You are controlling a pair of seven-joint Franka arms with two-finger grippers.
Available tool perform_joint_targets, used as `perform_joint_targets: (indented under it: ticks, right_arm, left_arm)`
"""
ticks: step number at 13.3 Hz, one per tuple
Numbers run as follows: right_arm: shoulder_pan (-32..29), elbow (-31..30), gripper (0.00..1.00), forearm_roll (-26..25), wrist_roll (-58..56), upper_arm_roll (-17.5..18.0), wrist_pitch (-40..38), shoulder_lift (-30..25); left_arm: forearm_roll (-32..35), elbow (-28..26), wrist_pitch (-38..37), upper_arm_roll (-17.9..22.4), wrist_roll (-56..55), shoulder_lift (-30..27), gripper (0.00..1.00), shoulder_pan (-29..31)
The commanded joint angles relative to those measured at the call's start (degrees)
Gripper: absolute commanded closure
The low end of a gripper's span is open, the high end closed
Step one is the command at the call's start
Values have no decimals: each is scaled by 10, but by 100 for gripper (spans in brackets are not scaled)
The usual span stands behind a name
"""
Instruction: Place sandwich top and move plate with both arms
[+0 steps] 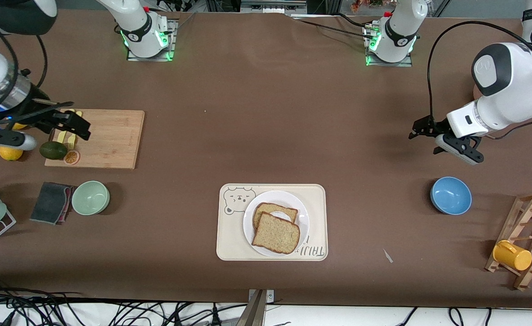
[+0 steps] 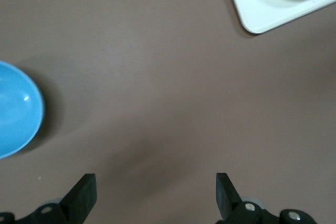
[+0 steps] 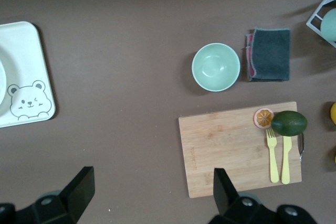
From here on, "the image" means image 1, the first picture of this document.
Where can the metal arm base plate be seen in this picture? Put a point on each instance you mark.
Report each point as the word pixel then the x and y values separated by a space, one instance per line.
pixel 406 64
pixel 171 56

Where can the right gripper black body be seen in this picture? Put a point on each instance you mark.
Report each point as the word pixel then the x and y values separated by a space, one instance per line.
pixel 34 108

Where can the blue bowl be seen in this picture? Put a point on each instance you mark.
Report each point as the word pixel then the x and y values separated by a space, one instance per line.
pixel 451 195

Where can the white round plate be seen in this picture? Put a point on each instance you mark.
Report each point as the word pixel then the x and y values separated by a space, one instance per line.
pixel 277 197

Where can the yellow lemon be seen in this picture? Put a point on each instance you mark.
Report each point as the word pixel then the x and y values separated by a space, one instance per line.
pixel 11 154
pixel 19 126

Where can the metal table edge bracket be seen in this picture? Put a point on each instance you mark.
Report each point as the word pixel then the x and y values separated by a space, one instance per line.
pixel 257 308

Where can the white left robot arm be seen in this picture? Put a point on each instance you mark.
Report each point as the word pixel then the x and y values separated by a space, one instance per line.
pixel 515 86

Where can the grey folded cloth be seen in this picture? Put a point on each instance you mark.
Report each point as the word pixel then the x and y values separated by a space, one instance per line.
pixel 49 203

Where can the cream bear print tray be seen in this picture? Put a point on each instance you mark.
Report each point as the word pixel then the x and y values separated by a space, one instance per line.
pixel 230 244

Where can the wooden cutting board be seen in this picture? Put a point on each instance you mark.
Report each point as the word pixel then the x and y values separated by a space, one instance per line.
pixel 112 140

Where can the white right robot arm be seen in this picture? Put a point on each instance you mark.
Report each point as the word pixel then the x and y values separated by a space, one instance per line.
pixel 135 22

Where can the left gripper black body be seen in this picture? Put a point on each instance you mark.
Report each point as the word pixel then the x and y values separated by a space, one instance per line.
pixel 433 126

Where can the yellow mug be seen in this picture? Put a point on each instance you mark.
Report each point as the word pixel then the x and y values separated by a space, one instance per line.
pixel 512 256

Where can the dried orange slice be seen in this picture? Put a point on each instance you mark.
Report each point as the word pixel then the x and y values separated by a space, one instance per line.
pixel 71 157

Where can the brown bread slice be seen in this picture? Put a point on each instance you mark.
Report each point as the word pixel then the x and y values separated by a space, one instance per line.
pixel 266 209
pixel 276 233

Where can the grey tape scrap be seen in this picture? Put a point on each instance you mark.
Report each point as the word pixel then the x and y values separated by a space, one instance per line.
pixel 387 256

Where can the pale green bowl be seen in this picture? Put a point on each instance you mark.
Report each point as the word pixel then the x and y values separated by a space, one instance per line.
pixel 90 198

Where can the dark green avocado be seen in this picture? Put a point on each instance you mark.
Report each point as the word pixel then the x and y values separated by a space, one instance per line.
pixel 53 150

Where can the yellow plastic fork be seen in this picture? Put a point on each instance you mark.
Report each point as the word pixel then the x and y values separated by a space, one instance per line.
pixel 72 142

